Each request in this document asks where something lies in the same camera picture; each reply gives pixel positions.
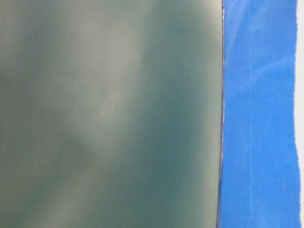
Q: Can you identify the blue table cover cloth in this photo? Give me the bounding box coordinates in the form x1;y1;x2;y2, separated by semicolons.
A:
217;0;304;228

